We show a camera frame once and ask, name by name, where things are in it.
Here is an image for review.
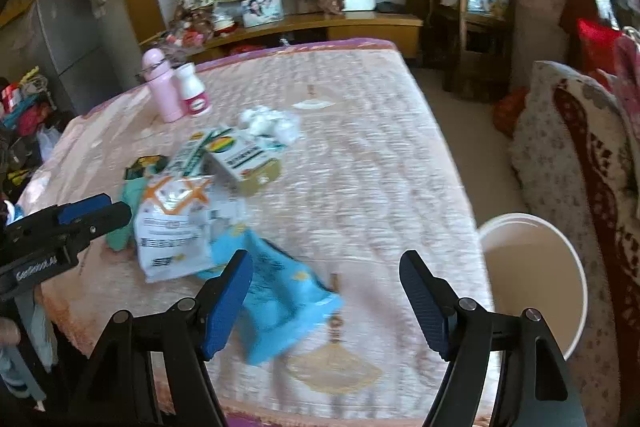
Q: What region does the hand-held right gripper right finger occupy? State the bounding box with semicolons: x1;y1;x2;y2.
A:
398;250;588;427

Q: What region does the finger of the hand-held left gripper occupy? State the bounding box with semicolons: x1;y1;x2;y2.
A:
50;201;133;258
5;193;115;240

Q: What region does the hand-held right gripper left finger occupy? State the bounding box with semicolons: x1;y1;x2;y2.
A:
65;249;254;427

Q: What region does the teal packet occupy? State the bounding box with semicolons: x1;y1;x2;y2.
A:
106;177;149;254

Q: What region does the light blue snack packet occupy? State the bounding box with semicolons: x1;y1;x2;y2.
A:
197;229;346;365

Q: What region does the white orange print packet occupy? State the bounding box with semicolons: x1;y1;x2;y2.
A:
134;172;217;284

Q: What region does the dark yellow wrapper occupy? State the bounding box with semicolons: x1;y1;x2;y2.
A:
125;154;169;181

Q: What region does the green white milk carton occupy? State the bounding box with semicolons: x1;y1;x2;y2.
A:
167;131;227;180

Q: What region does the white plastic bucket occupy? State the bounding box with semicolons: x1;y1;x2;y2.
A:
477;213;588;360

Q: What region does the person's left hand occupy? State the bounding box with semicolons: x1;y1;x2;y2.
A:
0;318;22;349

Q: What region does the pile of clothes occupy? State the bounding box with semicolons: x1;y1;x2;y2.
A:
0;66;57;188

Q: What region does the small green yellow box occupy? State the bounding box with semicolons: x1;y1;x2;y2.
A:
204;128;289;198

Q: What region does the pink quilted bed blanket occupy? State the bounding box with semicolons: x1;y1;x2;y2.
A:
15;38;502;427

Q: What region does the white bottle pink label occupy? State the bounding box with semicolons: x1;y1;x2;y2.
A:
172;63;213;118

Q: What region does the grey refrigerator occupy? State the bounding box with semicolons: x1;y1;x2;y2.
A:
31;0;122;116

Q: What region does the crumpled white tissue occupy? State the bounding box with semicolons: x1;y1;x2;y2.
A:
239;105;304;146

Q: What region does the patterned sofa cover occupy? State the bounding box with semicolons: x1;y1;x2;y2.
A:
509;59;640;427

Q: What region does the wrapped flower bouquet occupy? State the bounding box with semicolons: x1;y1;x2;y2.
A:
166;13;217;54

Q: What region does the red bag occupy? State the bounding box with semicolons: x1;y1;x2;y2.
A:
492;87;531;138

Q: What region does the red white jar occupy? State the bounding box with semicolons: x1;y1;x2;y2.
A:
212;6;242;36

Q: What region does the framed photo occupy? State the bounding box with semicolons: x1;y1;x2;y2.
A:
240;0;285;28

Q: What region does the dark wooden shelf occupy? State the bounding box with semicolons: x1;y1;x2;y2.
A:
421;0;517;100

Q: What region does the wooden cabinet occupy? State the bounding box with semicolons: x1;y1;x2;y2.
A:
137;11;425;64

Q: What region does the pink garment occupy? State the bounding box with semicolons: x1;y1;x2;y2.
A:
612;33;640;108

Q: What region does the red cushion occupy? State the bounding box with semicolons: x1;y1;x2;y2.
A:
575;18;626;74

